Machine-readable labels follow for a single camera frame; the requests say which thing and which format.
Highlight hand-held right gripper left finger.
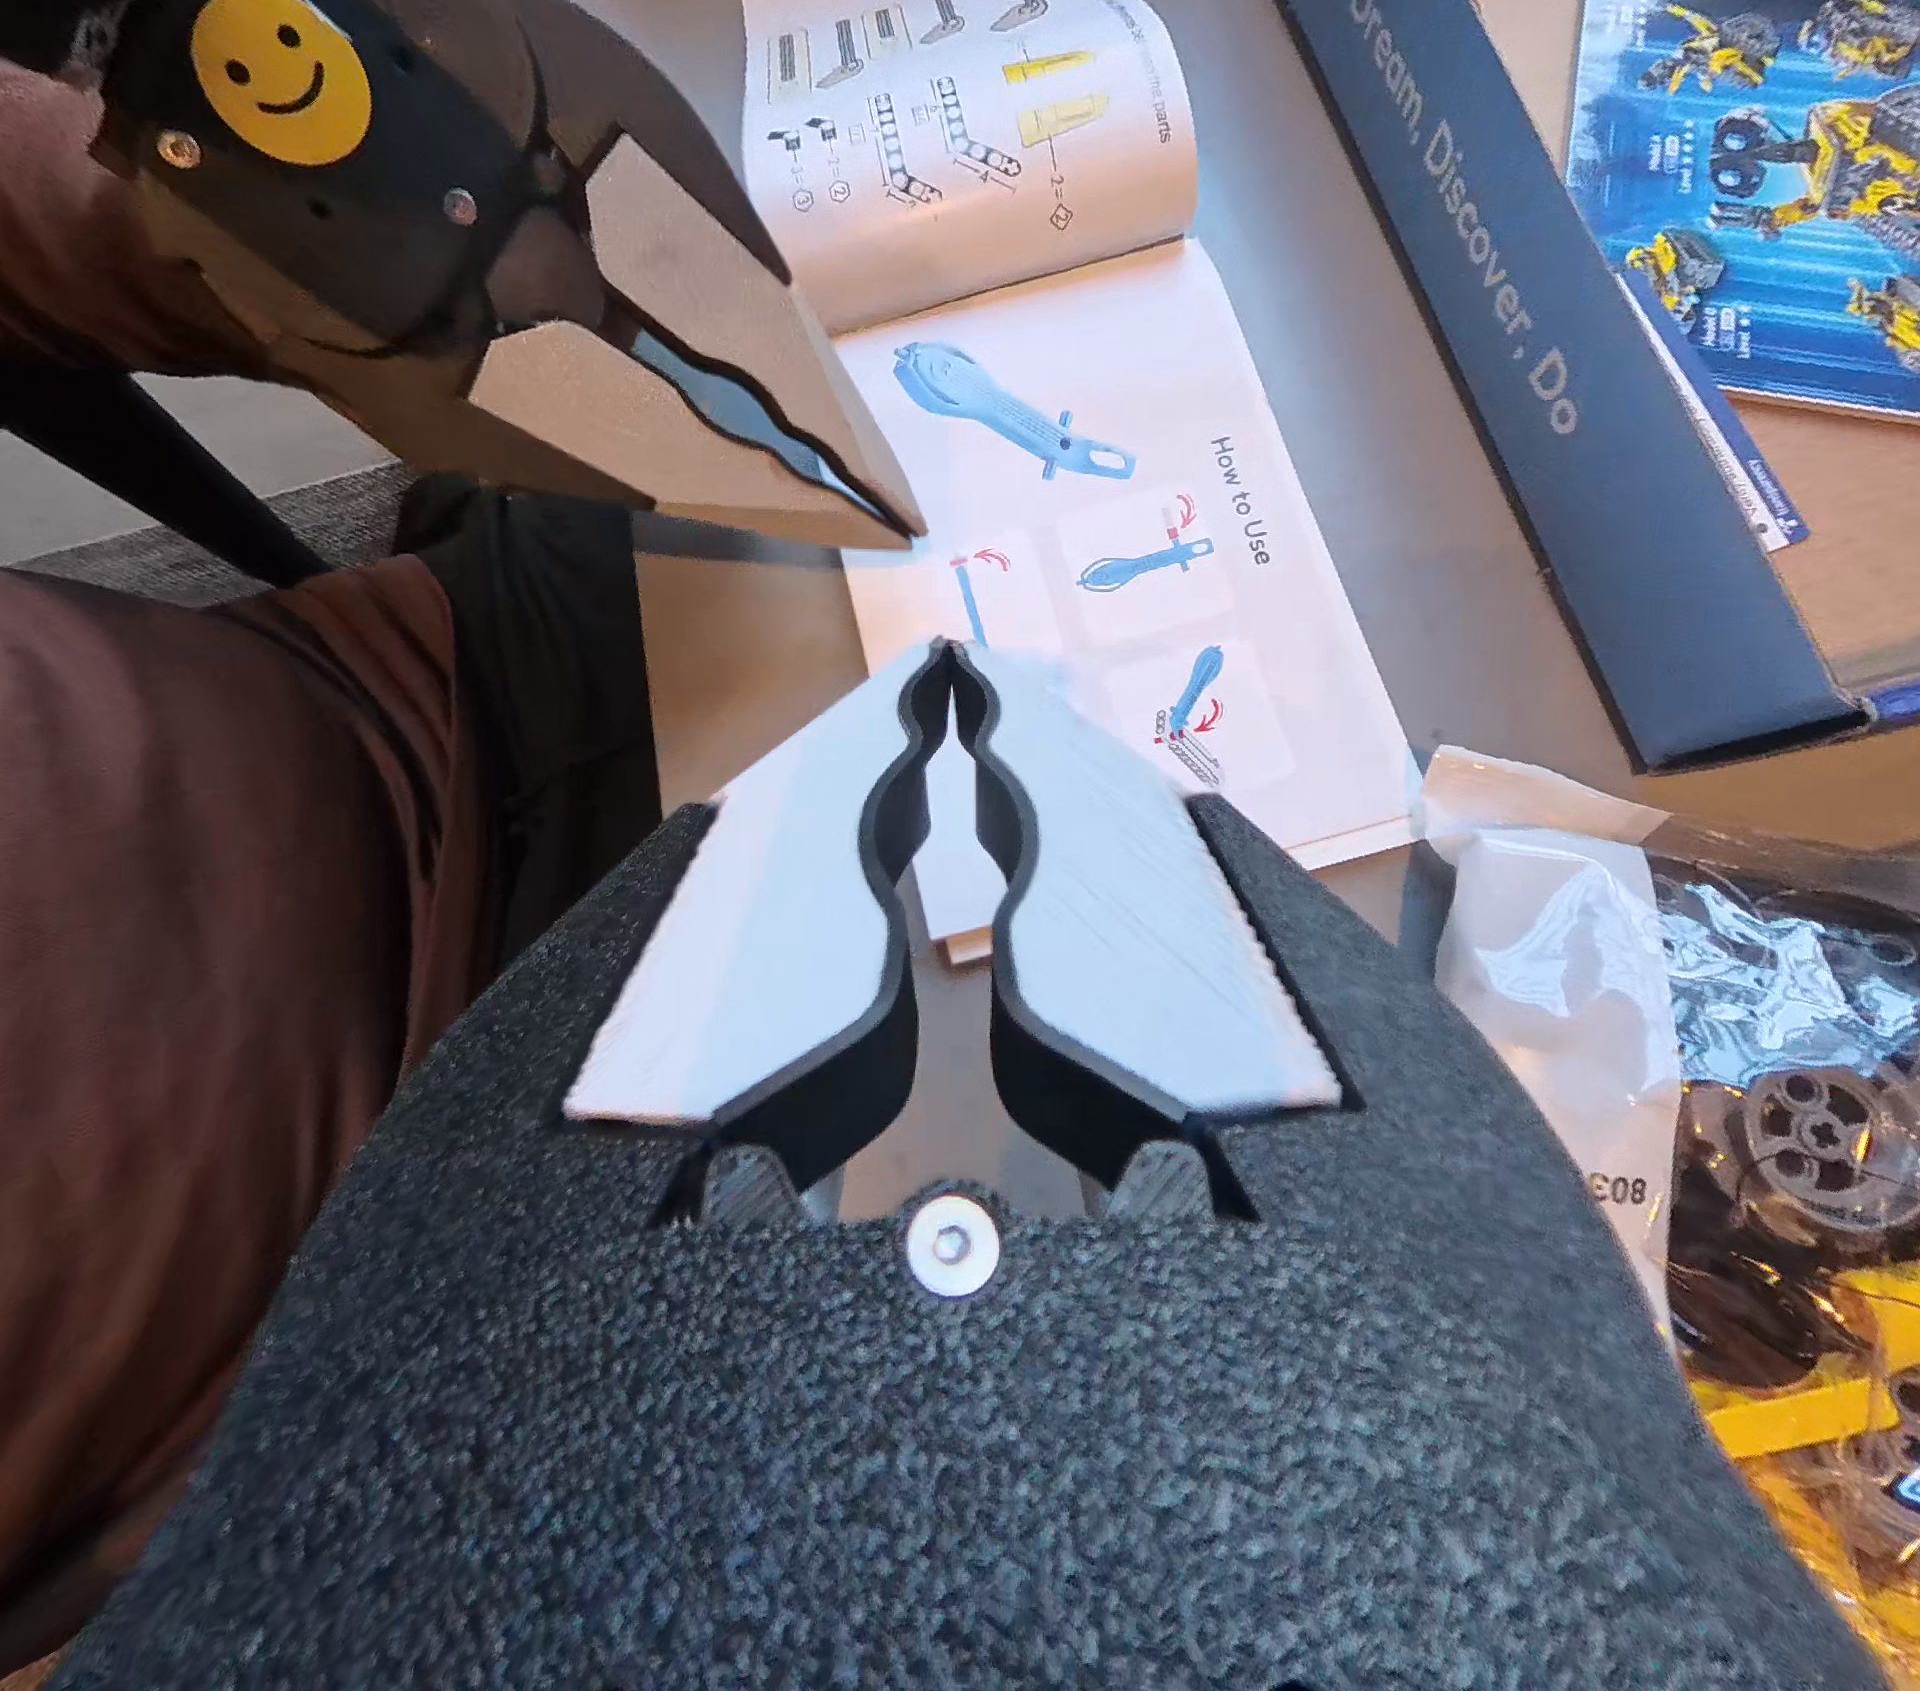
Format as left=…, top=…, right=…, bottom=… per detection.
left=558, top=638, right=960, bottom=1190

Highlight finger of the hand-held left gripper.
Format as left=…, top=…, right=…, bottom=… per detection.
left=581, top=128, right=928, bottom=542
left=461, top=320, right=917, bottom=554

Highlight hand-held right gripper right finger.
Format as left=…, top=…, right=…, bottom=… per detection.
left=954, top=642, right=1343, bottom=1220

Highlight blue-cover instruction booklet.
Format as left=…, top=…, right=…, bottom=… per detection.
left=737, top=0, right=1420, bottom=974

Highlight person's left forearm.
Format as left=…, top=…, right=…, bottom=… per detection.
left=0, top=56, right=301, bottom=374

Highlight grey desk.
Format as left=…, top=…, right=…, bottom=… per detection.
left=545, top=0, right=1920, bottom=1273

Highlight clear bag dark wheels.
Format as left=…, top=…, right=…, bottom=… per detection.
left=1415, top=746, right=1920, bottom=1407

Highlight blue cardboard box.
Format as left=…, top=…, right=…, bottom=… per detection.
left=1242, top=0, right=1920, bottom=776

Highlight clear bag yellow leaflet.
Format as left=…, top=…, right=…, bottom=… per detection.
left=1686, top=1272, right=1920, bottom=1691

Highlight thin blue printed leaflet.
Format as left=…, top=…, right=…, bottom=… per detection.
left=1561, top=0, right=1920, bottom=426

